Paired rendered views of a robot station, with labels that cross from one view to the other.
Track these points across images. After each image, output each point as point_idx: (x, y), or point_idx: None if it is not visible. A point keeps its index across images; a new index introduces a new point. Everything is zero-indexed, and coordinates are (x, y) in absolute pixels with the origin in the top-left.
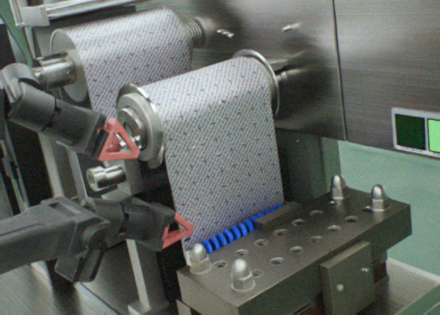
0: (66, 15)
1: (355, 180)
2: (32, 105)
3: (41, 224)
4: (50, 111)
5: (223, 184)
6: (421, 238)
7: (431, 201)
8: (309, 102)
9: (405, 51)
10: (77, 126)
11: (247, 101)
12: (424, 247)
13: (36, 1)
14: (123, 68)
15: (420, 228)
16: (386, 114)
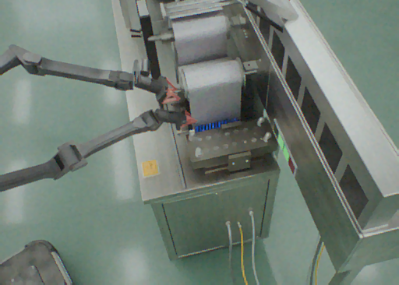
0: None
1: (383, 24)
2: (142, 86)
3: (135, 127)
4: (148, 87)
5: (213, 110)
6: (384, 84)
7: None
8: (260, 88)
9: (280, 108)
10: (157, 91)
11: (229, 86)
12: (381, 90)
13: None
14: (193, 43)
15: (389, 78)
16: (273, 117)
